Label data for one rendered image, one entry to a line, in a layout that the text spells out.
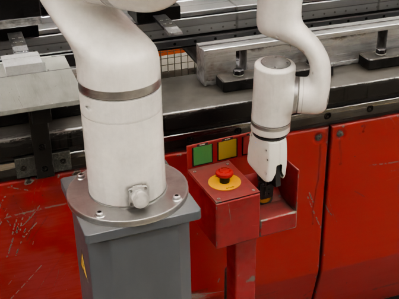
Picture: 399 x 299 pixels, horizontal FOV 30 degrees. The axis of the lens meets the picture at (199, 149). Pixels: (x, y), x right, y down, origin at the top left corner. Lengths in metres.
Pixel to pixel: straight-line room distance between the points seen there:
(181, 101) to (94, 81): 0.77
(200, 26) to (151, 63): 1.06
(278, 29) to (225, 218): 0.41
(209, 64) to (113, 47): 0.84
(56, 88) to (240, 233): 0.50
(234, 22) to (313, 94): 0.66
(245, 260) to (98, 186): 0.70
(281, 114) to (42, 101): 0.48
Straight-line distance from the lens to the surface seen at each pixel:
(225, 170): 1.61
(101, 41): 1.04
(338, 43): 1.98
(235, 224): 1.61
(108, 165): 1.09
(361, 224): 2.13
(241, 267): 1.76
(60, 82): 1.61
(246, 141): 1.71
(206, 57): 1.84
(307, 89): 1.52
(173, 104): 1.77
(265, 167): 1.59
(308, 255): 2.10
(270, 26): 1.48
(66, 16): 1.04
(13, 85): 1.62
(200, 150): 1.67
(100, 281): 1.17
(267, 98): 1.52
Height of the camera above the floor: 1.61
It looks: 28 degrees down
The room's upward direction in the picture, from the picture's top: 1 degrees counter-clockwise
